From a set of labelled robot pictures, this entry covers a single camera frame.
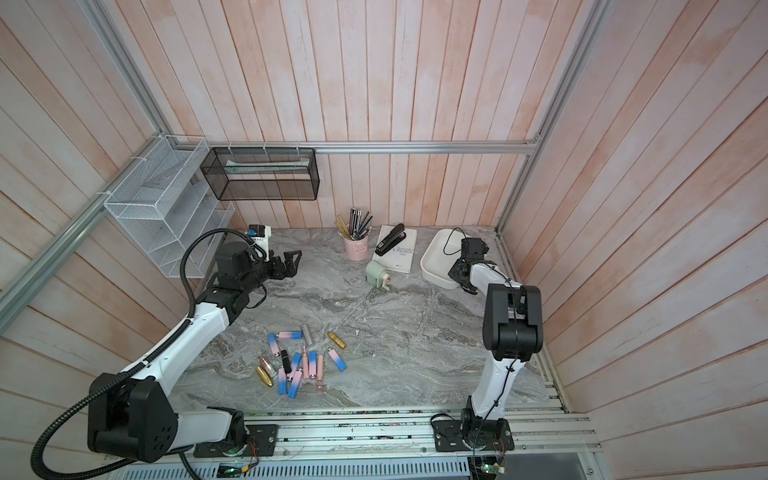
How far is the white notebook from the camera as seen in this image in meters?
1.09

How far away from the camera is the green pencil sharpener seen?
1000 millimetres

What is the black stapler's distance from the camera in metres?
1.12
